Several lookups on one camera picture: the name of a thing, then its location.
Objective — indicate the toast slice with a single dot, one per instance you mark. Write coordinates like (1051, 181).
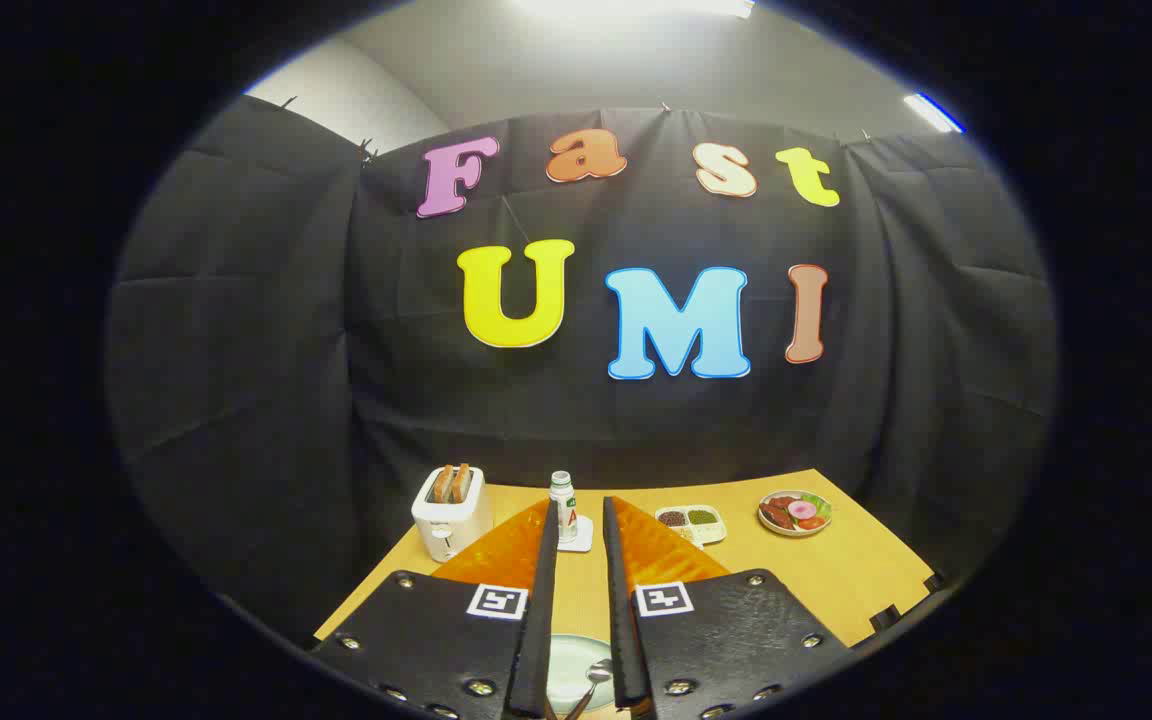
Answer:
(461, 480)
(443, 485)

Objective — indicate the metal spoon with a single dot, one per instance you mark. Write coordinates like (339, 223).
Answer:
(599, 671)

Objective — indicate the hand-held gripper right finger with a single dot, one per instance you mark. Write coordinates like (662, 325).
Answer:
(621, 630)

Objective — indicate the white divided dish with beans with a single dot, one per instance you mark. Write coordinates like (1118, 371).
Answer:
(691, 522)

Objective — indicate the small plastic drink bottle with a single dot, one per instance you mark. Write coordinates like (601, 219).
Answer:
(563, 510)

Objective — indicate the pale green plate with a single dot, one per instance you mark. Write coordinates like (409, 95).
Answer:
(568, 665)

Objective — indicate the black table clamp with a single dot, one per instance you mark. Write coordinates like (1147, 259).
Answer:
(884, 617)
(934, 582)

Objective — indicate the white toaster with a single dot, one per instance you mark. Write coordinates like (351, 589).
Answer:
(456, 522)

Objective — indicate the plate of toy food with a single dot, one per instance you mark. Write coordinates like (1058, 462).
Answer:
(794, 513)

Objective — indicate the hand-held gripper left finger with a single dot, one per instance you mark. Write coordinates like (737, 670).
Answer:
(541, 620)

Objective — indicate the white square coaster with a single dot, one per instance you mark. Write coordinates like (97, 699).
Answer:
(584, 535)

